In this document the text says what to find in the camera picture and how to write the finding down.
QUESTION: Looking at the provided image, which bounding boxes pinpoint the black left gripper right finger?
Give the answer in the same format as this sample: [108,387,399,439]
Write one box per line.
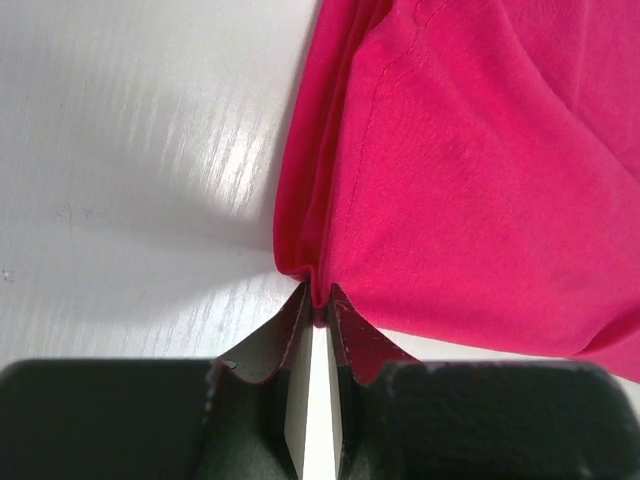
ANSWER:
[326,284,417,479]

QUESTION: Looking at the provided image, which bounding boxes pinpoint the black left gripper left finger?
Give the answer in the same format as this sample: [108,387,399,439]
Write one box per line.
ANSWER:
[212,283,311,479]

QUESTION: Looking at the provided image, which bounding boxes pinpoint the pink t shirt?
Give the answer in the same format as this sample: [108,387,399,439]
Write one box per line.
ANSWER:
[273,1,639,381]

